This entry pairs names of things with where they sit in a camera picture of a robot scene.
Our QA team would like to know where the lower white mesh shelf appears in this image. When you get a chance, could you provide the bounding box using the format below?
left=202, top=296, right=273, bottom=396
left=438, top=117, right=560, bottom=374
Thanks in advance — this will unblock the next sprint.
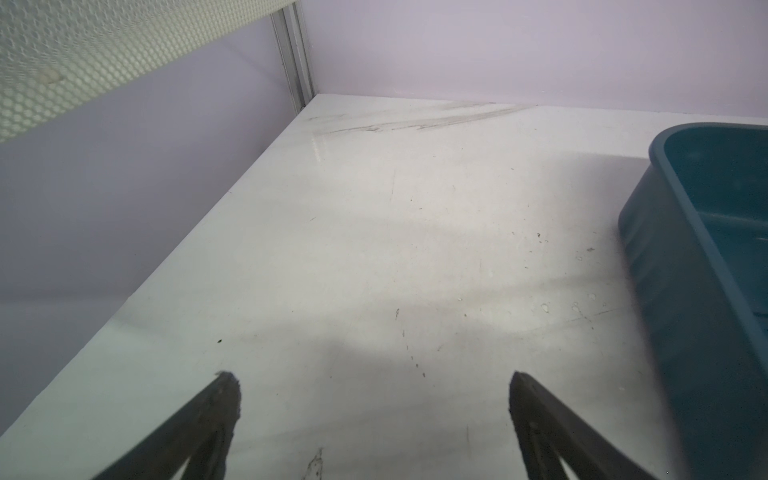
left=1, top=0, right=288, bottom=141

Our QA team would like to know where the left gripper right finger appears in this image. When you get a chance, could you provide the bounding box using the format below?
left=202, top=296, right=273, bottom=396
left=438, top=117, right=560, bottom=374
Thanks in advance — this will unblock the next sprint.
left=509, top=371, right=652, bottom=479

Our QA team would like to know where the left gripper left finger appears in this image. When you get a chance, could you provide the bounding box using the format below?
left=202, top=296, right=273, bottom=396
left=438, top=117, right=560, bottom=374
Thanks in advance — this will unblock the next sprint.
left=96, top=371, right=241, bottom=479

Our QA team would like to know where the teal plastic tub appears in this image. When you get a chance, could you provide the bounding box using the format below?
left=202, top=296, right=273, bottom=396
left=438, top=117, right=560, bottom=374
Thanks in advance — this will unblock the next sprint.
left=618, top=123, right=767, bottom=479

